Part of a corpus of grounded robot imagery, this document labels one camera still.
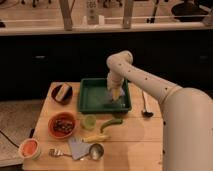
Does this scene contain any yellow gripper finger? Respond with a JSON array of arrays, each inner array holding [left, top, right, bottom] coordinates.
[[112, 88, 121, 101]]

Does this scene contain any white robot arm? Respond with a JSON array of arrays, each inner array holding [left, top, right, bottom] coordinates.
[[107, 51, 213, 171]]

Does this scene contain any green plastic tray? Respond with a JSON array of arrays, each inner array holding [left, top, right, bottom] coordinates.
[[78, 78, 132, 114]]

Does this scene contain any green toy pepper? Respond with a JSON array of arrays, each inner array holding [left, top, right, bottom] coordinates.
[[100, 118, 123, 133]]

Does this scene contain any green cup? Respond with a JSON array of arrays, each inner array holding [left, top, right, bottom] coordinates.
[[81, 115, 96, 130]]

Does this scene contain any black ladle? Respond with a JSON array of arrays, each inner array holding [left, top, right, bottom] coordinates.
[[142, 91, 154, 118]]

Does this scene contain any yellow toy corn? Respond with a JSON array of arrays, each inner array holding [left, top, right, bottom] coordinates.
[[82, 134, 109, 143]]

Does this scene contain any dark bowl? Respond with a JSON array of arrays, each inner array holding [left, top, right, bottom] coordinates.
[[51, 83, 73, 105]]

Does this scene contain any beige sandwich block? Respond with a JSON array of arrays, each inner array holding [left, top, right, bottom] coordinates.
[[55, 83, 69, 101]]

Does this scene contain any metal measuring cup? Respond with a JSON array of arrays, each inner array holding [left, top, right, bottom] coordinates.
[[83, 143, 104, 161]]

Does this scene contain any orange bowl with food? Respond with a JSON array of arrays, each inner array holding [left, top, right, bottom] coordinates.
[[48, 112, 76, 139]]

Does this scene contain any metal fork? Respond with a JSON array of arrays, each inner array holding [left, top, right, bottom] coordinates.
[[49, 149, 70, 158]]

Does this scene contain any orange-filled white cup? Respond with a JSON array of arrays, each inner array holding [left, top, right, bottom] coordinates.
[[18, 138, 41, 160]]

